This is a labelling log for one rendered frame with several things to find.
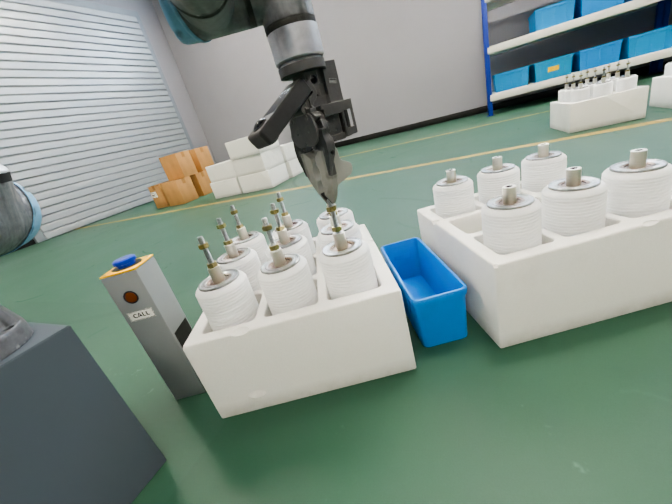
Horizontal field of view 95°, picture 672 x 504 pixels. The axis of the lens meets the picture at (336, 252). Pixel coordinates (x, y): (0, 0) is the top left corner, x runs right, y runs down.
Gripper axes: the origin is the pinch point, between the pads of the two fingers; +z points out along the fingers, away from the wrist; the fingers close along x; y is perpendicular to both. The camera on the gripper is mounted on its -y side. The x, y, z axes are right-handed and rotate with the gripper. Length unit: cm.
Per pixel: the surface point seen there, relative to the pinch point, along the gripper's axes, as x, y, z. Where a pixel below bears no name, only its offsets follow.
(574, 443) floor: -34.9, 4.0, 35.0
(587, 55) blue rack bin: 88, 455, -3
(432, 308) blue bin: -10.4, 9.8, 25.6
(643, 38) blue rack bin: 47, 480, -5
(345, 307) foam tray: -5.0, -5.7, 17.5
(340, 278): -2.6, -3.5, 13.6
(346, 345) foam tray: -4.0, -7.2, 25.2
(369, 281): -4.6, 1.1, 16.2
